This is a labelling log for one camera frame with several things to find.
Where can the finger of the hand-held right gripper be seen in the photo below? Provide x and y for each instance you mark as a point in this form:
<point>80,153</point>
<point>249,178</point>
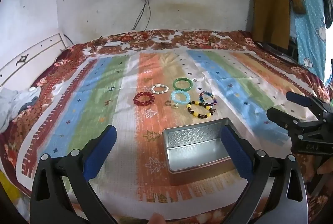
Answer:
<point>283,118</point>
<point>301,100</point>

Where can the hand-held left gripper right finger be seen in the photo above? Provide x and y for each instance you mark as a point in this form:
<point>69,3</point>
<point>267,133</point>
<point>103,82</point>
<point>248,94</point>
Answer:
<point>234,151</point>

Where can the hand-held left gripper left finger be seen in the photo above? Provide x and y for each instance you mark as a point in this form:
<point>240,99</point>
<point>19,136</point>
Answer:
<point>102,151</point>

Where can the silver metal tin box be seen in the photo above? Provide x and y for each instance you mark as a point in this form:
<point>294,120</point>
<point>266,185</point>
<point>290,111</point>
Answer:
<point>197,153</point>

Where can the green jade bangle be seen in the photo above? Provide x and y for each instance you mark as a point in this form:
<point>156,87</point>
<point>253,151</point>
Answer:
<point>177,86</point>

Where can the person's left hand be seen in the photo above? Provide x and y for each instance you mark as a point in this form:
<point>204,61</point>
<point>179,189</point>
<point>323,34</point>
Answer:
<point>157,219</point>

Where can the striped colourful cloth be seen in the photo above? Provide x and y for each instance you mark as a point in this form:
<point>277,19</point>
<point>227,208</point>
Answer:
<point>91,99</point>

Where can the blue patterned hanging cloth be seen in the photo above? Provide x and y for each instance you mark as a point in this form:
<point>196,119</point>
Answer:
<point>309,31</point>

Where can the grey crumpled cloth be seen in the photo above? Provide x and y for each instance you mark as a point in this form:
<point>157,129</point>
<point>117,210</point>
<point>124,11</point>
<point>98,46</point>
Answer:
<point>13,107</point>

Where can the yellow object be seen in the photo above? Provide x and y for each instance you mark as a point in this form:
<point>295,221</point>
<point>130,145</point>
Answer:
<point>7,192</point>

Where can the brown hanging garment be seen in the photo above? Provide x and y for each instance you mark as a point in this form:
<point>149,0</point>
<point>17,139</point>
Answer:
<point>270,0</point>

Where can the red floral bedsheet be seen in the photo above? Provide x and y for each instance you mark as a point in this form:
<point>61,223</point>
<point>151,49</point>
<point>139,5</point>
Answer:
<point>197,38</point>

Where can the white headboard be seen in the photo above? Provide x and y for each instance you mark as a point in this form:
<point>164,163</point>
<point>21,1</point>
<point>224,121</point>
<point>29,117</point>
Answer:
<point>28,57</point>

